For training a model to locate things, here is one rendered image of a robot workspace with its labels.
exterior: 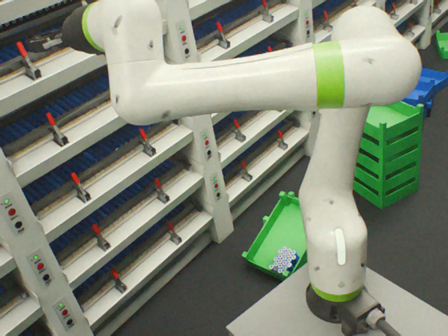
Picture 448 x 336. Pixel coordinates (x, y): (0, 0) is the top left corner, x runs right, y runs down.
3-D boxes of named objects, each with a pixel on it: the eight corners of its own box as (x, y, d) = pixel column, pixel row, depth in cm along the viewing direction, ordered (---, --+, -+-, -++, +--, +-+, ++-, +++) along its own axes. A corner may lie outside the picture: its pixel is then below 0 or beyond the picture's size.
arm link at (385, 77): (405, 82, 93) (411, 19, 86) (427, 114, 82) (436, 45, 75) (309, 91, 94) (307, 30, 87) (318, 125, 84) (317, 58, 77)
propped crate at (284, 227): (293, 286, 172) (287, 277, 167) (248, 265, 185) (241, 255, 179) (331, 217, 182) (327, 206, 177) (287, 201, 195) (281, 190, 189)
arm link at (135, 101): (307, 43, 90) (314, 41, 79) (311, 106, 92) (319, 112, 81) (115, 65, 93) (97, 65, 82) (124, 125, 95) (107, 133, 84)
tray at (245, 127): (304, 102, 222) (310, 77, 212) (219, 171, 187) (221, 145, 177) (268, 83, 230) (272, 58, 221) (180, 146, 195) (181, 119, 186)
